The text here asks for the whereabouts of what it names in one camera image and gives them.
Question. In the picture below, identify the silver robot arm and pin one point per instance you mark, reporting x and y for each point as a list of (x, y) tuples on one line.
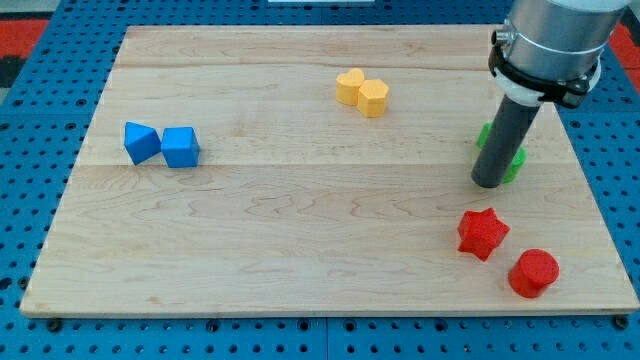
[(549, 50)]

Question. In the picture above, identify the red star block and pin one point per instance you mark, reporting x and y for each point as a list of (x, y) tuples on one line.
[(481, 232)]

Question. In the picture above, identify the wooden board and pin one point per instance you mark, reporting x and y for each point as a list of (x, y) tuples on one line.
[(301, 206)]

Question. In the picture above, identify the yellow heart block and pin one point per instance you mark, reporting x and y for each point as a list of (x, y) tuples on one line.
[(347, 86)]

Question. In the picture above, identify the yellow pentagon block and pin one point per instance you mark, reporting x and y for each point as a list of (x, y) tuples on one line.
[(372, 98)]

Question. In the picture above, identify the blue cube block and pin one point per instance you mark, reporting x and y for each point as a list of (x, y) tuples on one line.
[(180, 147)]

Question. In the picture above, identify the green block behind rod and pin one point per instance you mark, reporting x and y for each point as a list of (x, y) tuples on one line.
[(483, 135)]

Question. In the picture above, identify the blue triangle block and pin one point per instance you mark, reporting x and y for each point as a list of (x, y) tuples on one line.
[(141, 142)]

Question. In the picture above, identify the green cylinder block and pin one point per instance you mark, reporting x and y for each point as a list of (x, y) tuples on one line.
[(517, 163)]

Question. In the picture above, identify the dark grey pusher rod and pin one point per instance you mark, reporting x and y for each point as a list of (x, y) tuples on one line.
[(509, 128)]

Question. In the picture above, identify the red cylinder block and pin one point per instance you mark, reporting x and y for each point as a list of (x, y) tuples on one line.
[(533, 273)]

